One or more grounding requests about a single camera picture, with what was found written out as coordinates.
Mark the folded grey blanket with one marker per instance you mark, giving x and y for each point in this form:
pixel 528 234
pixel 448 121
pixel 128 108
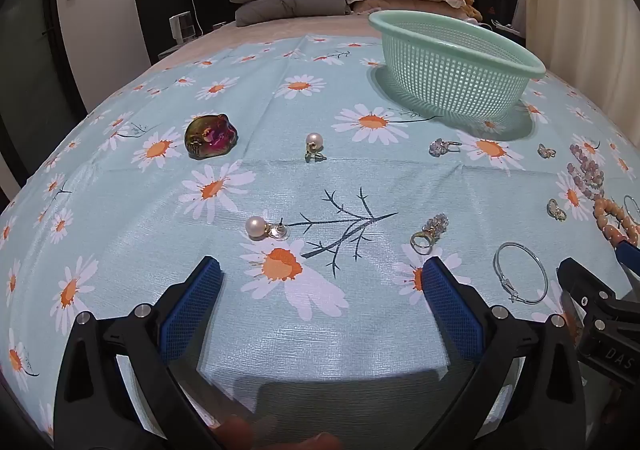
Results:
pixel 290 10

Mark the green plastic mesh basket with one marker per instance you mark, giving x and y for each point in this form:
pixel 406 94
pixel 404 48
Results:
pixel 450 75

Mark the pearl stud earring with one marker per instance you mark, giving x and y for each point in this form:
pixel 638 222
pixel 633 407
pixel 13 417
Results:
pixel 314 140
pixel 256 227

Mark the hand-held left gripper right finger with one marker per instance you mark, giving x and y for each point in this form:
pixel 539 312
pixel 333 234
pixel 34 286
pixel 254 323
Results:
pixel 452 310

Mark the white bedside appliance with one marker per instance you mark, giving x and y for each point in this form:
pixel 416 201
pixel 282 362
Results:
pixel 181 25

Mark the iridescent pig figurine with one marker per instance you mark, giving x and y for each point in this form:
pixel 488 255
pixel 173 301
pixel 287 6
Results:
pixel 210 138

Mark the white power strip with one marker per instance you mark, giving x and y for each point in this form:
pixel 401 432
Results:
pixel 507 25

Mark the small gold earring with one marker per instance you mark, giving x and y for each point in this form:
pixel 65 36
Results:
pixel 554 208
pixel 546 151

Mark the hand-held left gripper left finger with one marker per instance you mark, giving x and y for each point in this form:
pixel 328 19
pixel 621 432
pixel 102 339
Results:
pixel 192 310

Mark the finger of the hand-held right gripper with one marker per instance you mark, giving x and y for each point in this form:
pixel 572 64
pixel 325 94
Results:
pixel 629 257
pixel 575 277

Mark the silver hoop bangle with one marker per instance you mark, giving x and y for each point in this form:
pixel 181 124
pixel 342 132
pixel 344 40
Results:
pixel 506 283
pixel 625 205

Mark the pink bedspread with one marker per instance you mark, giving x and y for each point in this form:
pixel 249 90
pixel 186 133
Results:
pixel 240 33

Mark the brown teddy bear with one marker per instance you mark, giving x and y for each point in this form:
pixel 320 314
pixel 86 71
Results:
pixel 470 5

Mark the black headboard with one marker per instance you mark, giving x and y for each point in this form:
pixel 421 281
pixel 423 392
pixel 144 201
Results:
pixel 165 5

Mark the dark framed glass door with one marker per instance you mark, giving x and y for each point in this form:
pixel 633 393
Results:
pixel 30 55

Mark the cream curtain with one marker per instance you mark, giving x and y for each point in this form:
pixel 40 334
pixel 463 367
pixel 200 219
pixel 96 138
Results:
pixel 585 5

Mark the person's left hand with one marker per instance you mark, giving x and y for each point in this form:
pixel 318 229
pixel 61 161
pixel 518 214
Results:
pixel 320 442

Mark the black box red triangle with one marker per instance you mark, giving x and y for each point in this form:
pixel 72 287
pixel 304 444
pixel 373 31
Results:
pixel 489 5

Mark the daisy print blue cloth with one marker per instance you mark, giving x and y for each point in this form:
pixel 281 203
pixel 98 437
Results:
pixel 350 330

